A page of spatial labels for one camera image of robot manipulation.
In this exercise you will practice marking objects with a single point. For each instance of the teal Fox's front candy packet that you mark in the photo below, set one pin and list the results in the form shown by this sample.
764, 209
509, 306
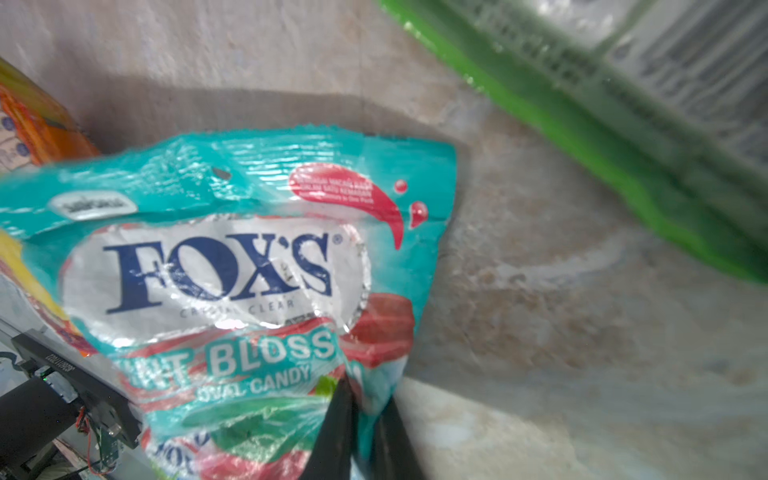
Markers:
234, 278

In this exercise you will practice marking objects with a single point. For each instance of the small green flat packet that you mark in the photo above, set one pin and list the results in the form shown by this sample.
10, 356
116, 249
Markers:
664, 101

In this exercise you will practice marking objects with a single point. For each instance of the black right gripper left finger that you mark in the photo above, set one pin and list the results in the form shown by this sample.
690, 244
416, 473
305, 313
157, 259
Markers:
331, 456

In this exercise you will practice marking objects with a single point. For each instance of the orange Fox's candy packet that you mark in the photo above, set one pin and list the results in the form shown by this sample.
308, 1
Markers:
36, 130

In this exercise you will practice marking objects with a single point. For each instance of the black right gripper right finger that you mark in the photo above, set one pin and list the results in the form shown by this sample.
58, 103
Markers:
393, 456

